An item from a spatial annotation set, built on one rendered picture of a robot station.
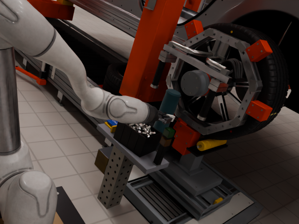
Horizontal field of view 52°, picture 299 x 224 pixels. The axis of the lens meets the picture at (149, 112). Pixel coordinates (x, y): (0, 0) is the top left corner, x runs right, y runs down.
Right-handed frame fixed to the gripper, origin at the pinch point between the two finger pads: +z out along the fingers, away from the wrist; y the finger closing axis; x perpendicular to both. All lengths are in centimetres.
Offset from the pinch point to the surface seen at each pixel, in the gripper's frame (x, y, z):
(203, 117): -8.0, -12.6, 5.3
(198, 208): 44, -23, 44
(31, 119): 67, 118, 23
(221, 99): -18.0, -3.9, 37.1
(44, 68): 36, 165, 51
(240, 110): -18.7, -20.5, 24.6
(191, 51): -32.8, 10.0, 6.1
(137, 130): 15.0, 13.5, 1.3
